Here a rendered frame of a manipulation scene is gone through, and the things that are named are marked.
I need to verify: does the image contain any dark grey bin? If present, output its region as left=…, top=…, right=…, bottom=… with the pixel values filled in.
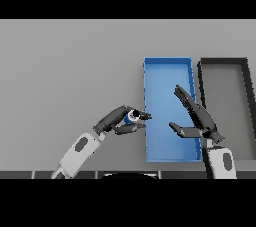
left=196, top=57, right=256, bottom=162

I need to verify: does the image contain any blue bin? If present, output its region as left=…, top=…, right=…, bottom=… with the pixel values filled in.
left=142, top=56, right=204, bottom=164

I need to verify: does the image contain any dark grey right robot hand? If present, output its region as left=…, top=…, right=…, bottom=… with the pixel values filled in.
left=168, top=84, right=226, bottom=145

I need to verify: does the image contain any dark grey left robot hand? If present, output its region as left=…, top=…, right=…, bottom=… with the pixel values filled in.
left=92, top=105, right=153, bottom=136

